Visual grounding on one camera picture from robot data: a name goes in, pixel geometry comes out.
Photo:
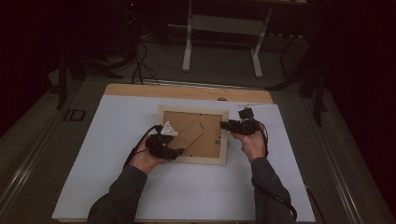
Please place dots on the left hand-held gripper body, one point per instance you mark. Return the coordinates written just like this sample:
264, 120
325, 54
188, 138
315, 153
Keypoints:
157, 146

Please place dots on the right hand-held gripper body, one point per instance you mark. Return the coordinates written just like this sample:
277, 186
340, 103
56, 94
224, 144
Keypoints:
247, 127

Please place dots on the wooden picture frame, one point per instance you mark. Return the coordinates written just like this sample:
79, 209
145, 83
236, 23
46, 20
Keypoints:
208, 140

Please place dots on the person's left hand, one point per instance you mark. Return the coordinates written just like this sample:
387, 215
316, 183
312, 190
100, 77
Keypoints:
144, 161

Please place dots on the person's right hand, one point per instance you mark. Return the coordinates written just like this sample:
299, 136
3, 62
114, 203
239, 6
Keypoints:
253, 146

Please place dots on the white table sheet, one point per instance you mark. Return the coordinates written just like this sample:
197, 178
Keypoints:
124, 121

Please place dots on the metal strip behind table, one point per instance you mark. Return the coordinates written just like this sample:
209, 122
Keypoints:
199, 84

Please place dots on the black metal stand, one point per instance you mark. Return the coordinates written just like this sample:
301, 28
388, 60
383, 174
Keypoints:
62, 84
318, 99

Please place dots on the dark power strip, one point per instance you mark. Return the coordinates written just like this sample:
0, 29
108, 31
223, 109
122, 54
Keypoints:
285, 35

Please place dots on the black floor bracket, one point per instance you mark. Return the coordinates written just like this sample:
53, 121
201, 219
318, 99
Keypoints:
74, 115

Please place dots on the white metal desk frame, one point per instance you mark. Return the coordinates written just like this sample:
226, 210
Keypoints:
224, 25

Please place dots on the metal floor rail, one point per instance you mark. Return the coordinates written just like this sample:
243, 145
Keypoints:
339, 174
21, 183

